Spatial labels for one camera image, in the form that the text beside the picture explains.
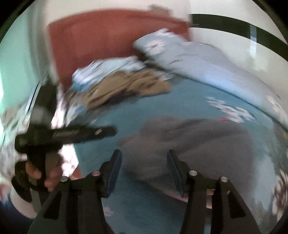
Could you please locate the grey knit sweater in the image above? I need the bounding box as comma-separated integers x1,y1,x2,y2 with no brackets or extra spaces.
119,118,254,191

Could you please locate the person left hand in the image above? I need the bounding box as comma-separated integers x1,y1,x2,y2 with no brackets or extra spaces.
25,152,63,192

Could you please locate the teal floral bedsheet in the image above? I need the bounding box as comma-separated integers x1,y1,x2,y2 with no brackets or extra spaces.
65,71,287,233

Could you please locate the light blue garment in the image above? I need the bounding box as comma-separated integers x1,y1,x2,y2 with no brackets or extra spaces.
71,56,145,92

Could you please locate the tan knit sweater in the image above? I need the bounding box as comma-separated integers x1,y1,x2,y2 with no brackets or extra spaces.
82,69,170,109

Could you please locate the red wooden headboard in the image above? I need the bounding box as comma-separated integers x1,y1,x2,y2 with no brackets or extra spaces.
48,9,190,91

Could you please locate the grey floral duvet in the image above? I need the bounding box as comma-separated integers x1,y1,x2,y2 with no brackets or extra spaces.
133,28,287,127

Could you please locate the white glossy wardrobe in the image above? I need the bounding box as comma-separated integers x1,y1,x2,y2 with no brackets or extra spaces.
188,1,287,99

